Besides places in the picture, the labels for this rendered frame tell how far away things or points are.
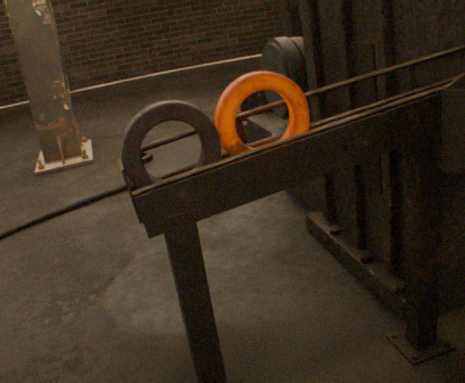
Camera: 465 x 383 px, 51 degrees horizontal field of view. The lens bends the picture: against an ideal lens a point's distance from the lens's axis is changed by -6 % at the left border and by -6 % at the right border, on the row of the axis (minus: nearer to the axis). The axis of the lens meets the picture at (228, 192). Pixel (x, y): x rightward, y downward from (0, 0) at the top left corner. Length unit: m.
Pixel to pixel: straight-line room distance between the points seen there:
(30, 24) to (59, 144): 0.78
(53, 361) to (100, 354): 0.14
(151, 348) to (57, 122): 2.23
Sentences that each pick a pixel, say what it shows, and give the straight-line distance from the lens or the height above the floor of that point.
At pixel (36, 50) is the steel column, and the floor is 0.77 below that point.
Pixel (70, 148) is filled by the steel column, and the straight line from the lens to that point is 3.51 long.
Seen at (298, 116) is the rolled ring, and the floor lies 0.65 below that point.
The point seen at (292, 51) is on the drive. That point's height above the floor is 0.62.
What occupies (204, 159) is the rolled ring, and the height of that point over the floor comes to 0.61.
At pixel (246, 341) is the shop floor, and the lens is 1.46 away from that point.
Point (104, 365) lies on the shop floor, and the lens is 1.51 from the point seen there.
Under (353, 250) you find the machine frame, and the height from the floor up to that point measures 0.07.
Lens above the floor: 0.90
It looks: 21 degrees down
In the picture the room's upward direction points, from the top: 9 degrees counter-clockwise
